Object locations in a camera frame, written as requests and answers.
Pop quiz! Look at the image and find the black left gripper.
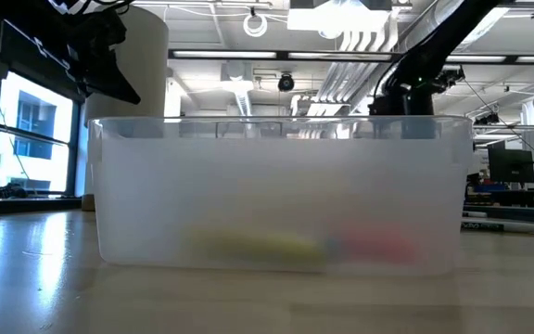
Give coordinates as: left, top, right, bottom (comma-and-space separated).
0, 0, 142, 106

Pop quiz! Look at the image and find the thin yellow highlighter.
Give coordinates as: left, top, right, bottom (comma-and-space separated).
185, 225, 328, 271

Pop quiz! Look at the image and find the thin pink highlighter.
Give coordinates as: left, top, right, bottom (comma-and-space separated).
338, 225, 419, 265

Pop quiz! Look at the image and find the black marker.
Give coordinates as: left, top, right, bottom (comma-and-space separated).
460, 221, 534, 235

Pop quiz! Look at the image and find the clear plastic bin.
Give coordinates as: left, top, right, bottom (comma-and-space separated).
87, 115, 476, 278

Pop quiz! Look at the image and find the black computer monitor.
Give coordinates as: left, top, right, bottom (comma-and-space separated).
488, 147, 534, 185

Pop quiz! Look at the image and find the white coiled cable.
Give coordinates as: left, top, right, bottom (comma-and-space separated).
242, 12, 269, 38

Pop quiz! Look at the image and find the black overhead camera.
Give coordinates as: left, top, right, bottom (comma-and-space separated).
277, 72, 296, 93

